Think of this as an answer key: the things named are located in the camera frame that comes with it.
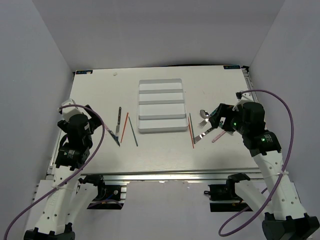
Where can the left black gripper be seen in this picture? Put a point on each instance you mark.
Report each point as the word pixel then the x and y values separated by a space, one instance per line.
pixel 94 121

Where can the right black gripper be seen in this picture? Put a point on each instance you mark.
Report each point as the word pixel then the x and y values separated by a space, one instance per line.
pixel 224 111

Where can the pink handled spoon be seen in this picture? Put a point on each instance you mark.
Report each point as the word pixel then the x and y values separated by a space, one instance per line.
pixel 218 136

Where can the teal handled fork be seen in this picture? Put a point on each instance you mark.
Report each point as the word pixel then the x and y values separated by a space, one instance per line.
pixel 203 123
pixel 202 135

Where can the dark handled table knife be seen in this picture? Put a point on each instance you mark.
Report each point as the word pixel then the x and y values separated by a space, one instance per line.
pixel 117 131

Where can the green chopstick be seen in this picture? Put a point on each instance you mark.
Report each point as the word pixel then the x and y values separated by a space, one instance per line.
pixel 191 123
pixel 133 132

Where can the orange chopstick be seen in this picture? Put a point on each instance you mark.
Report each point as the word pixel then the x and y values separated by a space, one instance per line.
pixel 190 131
pixel 124 127

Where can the teal handled spoon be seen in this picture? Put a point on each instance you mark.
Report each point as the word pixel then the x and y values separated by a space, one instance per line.
pixel 204 114

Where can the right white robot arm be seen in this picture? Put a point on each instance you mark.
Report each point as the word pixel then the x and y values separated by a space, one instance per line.
pixel 282 214

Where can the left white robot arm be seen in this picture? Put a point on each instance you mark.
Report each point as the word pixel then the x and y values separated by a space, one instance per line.
pixel 70 194

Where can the left blue corner label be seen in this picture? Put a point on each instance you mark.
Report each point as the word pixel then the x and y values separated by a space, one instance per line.
pixel 83 72

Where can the blue corner label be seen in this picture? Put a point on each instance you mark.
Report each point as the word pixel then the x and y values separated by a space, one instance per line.
pixel 231 67
pixel 83 72

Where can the right blue corner label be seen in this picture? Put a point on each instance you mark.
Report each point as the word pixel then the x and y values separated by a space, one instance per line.
pixel 231 67

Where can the white four-compartment cutlery tray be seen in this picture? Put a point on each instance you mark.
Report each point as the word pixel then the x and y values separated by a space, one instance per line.
pixel 161 106

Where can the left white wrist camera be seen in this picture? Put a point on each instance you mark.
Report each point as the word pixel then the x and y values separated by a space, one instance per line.
pixel 69 111

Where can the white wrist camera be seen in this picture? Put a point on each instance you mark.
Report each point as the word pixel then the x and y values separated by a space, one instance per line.
pixel 244 98
pixel 69 111

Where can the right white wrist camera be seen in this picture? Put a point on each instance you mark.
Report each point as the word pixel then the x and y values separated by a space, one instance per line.
pixel 244 98

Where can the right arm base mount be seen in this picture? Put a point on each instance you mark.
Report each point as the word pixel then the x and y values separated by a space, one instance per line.
pixel 221 200

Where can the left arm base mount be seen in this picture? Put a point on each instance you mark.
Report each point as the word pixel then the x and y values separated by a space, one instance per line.
pixel 108 196

